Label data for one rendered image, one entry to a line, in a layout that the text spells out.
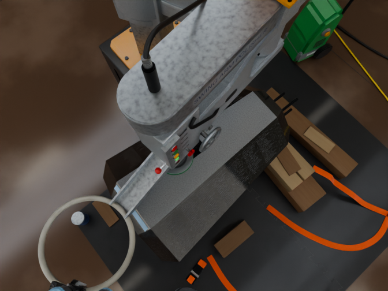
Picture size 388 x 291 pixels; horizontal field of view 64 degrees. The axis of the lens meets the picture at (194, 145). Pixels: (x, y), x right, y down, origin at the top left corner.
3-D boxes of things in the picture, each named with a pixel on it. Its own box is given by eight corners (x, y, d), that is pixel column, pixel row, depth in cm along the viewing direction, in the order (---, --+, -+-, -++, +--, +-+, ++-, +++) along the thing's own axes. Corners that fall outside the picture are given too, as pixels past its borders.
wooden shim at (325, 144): (302, 134, 258) (303, 134, 257) (309, 126, 260) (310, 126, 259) (327, 153, 253) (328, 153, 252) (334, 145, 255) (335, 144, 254)
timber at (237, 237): (223, 257, 242) (224, 258, 230) (213, 245, 245) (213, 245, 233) (252, 232, 247) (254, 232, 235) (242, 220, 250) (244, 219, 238)
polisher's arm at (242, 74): (249, 39, 178) (267, -33, 131) (281, 63, 173) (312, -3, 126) (160, 129, 163) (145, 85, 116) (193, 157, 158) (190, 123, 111)
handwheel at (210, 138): (206, 122, 156) (207, 111, 142) (222, 135, 154) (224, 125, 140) (186, 144, 153) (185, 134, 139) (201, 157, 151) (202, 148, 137)
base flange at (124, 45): (108, 46, 215) (106, 42, 210) (163, 7, 223) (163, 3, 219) (152, 95, 203) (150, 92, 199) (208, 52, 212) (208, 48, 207)
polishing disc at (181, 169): (185, 178, 177) (185, 178, 176) (150, 167, 179) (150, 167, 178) (197, 145, 183) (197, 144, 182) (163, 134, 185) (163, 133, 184)
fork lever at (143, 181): (189, 101, 166) (186, 99, 161) (216, 123, 162) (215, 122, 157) (108, 198, 170) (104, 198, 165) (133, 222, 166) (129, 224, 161)
